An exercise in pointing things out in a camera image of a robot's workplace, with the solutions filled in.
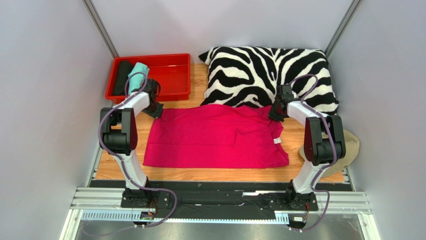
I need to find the rolled black t shirt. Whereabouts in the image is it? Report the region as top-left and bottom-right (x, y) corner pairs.
(112, 60), (134, 96)

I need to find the beige baseball cap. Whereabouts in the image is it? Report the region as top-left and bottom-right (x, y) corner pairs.
(295, 130), (360, 180)

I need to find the rolled teal t shirt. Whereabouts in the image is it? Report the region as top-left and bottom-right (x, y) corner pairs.
(127, 62), (150, 96)

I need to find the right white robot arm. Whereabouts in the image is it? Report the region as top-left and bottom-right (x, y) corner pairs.
(268, 84), (346, 210)

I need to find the aluminium frame rail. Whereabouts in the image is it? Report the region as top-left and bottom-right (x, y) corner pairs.
(60, 181), (380, 240)

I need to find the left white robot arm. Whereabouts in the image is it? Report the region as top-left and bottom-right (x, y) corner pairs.
(97, 78), (164, 208)

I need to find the red plastic tray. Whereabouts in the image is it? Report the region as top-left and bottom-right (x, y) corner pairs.
(104, 53), (192, 104)

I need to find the zebra print pillow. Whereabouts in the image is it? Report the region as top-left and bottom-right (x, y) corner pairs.
(198, 46), (340, 115)

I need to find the magenta t shirt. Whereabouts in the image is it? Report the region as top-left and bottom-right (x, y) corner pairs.
(143, 104), (289, 169)

